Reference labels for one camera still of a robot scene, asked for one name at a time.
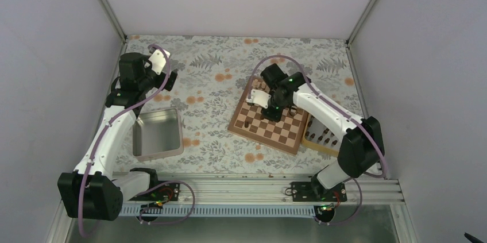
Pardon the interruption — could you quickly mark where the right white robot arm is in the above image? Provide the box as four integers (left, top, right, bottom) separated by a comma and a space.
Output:
260, 64, 384, 201

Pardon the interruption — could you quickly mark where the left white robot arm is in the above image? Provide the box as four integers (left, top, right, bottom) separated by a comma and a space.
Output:
57, 47, 177, 221

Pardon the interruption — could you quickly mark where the yellow tin with dark pieces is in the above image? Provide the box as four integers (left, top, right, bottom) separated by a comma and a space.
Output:
301, 115, 340, 157

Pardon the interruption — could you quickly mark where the wooden chessboard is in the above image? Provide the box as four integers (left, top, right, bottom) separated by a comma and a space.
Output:
228, 88, 308, 156

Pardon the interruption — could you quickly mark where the empty silver metal tin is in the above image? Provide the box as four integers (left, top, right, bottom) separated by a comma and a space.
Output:
133, 107, 184, 162

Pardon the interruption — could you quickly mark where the floral patterned table mat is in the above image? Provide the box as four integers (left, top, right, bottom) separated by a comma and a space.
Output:
115, 35, 362, 176

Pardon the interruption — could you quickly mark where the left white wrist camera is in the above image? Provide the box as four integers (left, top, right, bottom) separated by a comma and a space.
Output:
148, 49, 167, 75

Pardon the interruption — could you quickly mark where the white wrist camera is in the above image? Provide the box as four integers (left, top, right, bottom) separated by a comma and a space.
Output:
148, 49, 167, 75
246, 89, 271, 109

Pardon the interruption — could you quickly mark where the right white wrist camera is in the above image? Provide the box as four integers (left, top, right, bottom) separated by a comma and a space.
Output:
246, 89, 271, 109

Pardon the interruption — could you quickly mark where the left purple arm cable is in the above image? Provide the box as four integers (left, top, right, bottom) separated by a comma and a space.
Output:
78, 45, 172, 238

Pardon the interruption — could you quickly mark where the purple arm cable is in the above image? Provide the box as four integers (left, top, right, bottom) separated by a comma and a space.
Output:
78, 45, 172, 238
245, 55, 389, 227

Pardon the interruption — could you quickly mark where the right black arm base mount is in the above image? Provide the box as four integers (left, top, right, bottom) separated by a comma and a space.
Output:
284, 182, 347, 223

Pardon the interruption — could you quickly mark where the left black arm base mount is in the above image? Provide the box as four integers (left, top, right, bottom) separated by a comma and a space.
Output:
129, 183, 180, 222

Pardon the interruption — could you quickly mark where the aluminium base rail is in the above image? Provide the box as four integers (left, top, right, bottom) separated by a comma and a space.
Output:
120, 175, 405, 220

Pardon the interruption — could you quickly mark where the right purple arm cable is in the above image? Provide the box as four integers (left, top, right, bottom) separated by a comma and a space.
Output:
245, 55, 389, 227

